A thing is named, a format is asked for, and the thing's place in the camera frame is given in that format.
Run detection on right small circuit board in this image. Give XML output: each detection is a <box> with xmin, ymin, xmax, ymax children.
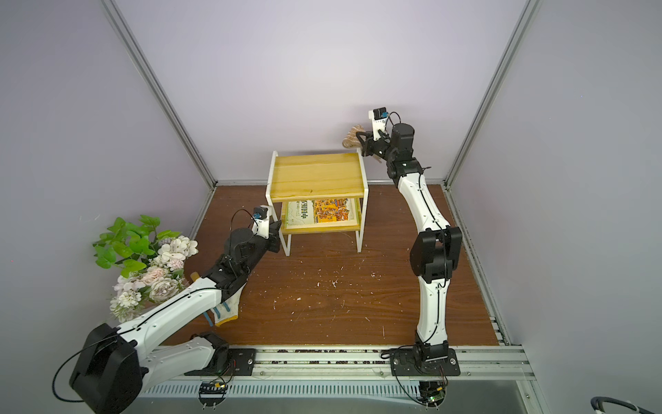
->
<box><xmin>418</xmin><ymin>381</ymin><xmax>448</xmax><ymax>408</ymax></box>

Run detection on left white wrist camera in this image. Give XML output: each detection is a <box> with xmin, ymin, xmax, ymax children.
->
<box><xmin>252</xmin><ymin>205</ymin><xmax>272</xmax><ymax>239</ymax></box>

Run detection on white work glove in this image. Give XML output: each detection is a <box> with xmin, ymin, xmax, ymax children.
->
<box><xmin>203</xmin><ymin>297</ymin><xmax>241</xmax><ymax>326</ymax></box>

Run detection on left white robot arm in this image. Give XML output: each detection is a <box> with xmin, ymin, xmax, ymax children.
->
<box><xmin>69</xmin><ymin>217</ymin><xmax>282</xmax><ymax>413</ymax></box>

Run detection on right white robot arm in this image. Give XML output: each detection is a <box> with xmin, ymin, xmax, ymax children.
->
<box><xmin>352</xmin><ymin>122</ymin><xmax>463</xmax><ymax>374</ymax></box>

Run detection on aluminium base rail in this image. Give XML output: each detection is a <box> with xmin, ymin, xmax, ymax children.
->
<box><xmin>143</xmin><ymin>345</ymin><xmax>535</xmax><ymax>403</ymax></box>

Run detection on black cable bottom right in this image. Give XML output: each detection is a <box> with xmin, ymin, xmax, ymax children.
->
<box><xmin>590</xmin><ymin>396</ymin><xmax>658</xmax><ymax>414</ymax></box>

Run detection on illustrated picture book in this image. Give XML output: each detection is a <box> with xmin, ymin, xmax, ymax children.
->
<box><xmin>284</xmin><ymin>198</ymin><xmax>359</xmax><ymax>229</ymax></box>

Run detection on beige striped cloth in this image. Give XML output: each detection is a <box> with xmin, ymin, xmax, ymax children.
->
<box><xmin>342</xmin><ymin>125</ymin><xmax>366</xmax><ymax>150</ymax></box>

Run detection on small circuit board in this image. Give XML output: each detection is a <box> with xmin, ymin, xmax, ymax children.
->
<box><xmin>418</xmin><ymin>381</ymin><xmax>448</xmax><ymax>408</ymax></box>
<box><xmin>198</xmin><ymin>381</ymin><xmax>229</xmax><ymax>410</ymax></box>

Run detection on artificial flower bouquet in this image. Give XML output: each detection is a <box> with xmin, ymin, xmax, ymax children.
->
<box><xmin>92</xmin><ymin>215</ymin><xmax>198</xmax><ymax>323</ymax></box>

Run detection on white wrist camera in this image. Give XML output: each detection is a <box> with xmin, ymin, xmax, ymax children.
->
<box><xmin>368</xmin><ymin>107</ymin><xmax>390</xmax><ymax>141</ymax></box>
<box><xmin>252</xmin><ymin>205</ymin><xmax>272</xmax><ymax>239</ymax></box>

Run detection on left small circuit board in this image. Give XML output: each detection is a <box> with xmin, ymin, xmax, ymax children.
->
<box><xmin>198</xmin><ymin>381</ymin><xmax>229</xmax><ymax>410</ymax></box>

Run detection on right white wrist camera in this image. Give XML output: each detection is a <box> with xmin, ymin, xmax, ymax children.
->
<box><xmin>368</xmin><ymin>107</ymin><xmax>390</xmax><ymax>141</ymax></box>

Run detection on white metal yellow wood bookshelf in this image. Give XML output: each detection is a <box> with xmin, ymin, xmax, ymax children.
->
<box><xmin>265</xmin><ymin>150</ymin><xmax>369</xmax><ymax>255</ymax></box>

